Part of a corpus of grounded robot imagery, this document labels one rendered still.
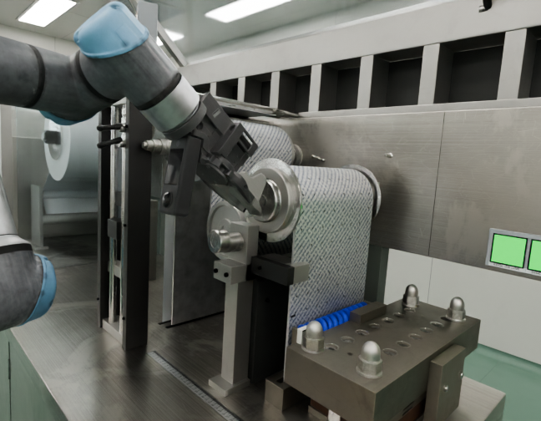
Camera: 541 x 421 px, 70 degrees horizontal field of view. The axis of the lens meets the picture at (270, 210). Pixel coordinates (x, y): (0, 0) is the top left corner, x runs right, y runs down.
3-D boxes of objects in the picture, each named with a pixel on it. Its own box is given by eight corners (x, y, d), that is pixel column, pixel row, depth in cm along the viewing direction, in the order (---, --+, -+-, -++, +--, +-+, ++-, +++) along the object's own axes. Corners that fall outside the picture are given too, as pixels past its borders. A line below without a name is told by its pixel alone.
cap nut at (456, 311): (442, 317, 78) (445, 296, 77) (449, 313, 80) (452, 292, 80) (461, 323, 75) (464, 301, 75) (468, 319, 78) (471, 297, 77)
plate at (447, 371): (422, 424, 63) (430, 360, 62) (447, 401, 70) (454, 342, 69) (437, 433, 61) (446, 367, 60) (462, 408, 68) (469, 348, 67)
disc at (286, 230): (240, 234, 75) (244, 157, 73) (242, 234, 75) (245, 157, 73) (297, 249, 64) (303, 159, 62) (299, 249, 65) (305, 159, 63)
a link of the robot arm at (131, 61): (84, 19, 50) (129, -15, 46) (144, 88, 57) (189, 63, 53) (54, 50, 45) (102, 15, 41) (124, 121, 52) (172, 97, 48)
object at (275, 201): (279, 184, 64) (272, 227, 65) (287, 184, 65) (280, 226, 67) (250, 174, 69) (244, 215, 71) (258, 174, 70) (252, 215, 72)
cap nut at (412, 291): (398, 303, 84) (400, 283, 84) (406, 300, 87) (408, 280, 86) (414, 308, 82) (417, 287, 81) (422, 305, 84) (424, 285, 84)
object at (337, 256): (285, 335, 68) (293, 230, 65) (361, 306, 84) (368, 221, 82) (288, 336, 67) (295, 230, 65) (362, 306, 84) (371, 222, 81)
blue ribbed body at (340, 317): (291, 342, 68) (292, 322, 67) (360, 313, 83) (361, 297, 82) (306, 349, 65) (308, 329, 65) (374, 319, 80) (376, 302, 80)
